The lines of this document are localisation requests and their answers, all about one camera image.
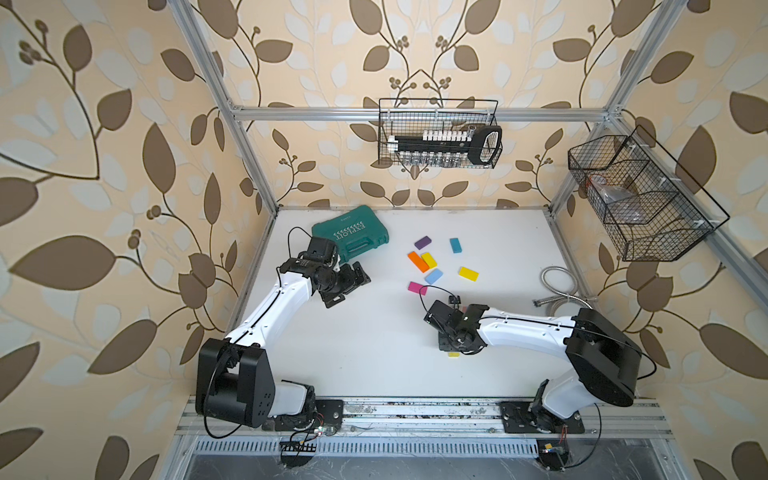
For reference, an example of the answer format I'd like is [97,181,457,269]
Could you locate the yellow block right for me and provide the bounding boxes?
[458,267,479,282]

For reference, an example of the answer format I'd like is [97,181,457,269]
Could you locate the purple block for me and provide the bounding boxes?
[414,236,432,250]

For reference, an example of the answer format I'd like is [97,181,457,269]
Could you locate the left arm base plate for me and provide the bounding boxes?
[261,398,344,436]

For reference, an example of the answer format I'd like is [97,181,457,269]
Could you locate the yellow block beside orange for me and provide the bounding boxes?
[421,252,438,269]

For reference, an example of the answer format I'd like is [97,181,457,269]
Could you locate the light blue block upper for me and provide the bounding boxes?
[424,268,443,285]

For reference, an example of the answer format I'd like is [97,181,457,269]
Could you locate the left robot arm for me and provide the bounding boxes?
[195,237,370,431]

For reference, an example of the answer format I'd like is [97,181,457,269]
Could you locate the back wire basket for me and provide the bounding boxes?
[377,97,503,170]

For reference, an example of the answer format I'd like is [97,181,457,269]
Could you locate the magenta block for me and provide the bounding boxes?
[407,282,429,296]

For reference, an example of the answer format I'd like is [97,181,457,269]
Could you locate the black tool in basket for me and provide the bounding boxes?
[385,125,503,169]

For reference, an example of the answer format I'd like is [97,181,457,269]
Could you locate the orange long block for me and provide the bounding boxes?
[407,251,430,273]

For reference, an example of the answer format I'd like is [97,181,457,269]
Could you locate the teal block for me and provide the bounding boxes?
[450,238,462,254]

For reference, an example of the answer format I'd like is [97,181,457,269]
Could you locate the plastic bag in basket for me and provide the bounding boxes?
[592,182,646,225]

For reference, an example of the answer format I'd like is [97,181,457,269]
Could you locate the metal flexible hose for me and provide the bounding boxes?
[532,265,600,316]

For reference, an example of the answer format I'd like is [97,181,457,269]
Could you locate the right wire basket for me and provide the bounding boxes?
[568,125,730,262]

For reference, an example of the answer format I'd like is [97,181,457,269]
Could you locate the green plastic tool case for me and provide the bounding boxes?
[312,205,389,264]

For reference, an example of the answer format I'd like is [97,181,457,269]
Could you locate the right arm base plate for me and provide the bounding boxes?
[498,401,586,435]

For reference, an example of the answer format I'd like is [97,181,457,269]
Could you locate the wire basket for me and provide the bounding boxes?
[568,125,730,262]
[377,97,503,170]

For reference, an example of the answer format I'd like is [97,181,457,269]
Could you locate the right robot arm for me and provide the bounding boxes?
[424,300,642,431]

